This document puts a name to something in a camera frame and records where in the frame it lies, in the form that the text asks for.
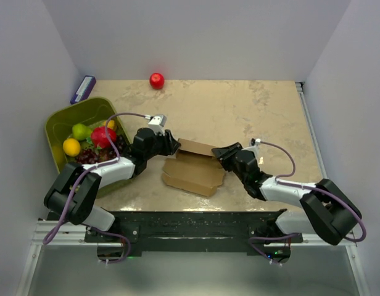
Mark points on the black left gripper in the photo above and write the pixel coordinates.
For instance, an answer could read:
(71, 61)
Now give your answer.
(169, 145)

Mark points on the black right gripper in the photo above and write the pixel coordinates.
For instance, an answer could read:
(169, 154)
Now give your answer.
(224, 154)

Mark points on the brown cardboard paper box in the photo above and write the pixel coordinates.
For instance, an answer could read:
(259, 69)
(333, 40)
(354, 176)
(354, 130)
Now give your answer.
(194, 169)

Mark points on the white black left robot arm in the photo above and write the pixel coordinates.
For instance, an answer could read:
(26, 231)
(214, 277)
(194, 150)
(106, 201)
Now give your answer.
(74, 191)

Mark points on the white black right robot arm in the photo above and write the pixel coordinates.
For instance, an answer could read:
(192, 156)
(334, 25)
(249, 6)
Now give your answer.
(327, 211)

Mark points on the purple white small box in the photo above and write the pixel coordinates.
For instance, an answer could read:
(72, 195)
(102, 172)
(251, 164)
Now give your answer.
(84, 89)

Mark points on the small orange fruit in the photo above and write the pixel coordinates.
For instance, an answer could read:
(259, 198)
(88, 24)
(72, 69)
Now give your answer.
(111, 124)

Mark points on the red apple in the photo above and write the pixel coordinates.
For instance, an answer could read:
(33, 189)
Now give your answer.
(157, 81)

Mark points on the red dragon fruit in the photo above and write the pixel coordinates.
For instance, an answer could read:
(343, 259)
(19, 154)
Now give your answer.
(101, 139)

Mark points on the dark purple grapes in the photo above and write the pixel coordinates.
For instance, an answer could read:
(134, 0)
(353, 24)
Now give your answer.
(91, 155)

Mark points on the olive green plastic bin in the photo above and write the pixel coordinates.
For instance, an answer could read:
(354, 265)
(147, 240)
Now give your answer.
(90, 112)

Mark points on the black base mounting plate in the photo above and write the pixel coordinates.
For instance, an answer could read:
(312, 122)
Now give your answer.
(133, 233)

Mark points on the green pear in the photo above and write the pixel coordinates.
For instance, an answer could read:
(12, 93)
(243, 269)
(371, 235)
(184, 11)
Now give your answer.
(81, 132)

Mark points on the yellow lemon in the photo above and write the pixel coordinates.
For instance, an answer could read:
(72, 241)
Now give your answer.
(71, 147)

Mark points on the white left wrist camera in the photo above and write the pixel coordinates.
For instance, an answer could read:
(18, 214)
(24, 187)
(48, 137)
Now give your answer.
(157, 123)

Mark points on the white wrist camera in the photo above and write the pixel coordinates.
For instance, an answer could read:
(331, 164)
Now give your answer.
(157, 123)
(253, 146)

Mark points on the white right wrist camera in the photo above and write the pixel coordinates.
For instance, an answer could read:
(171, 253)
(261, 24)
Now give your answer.
(253, 146)

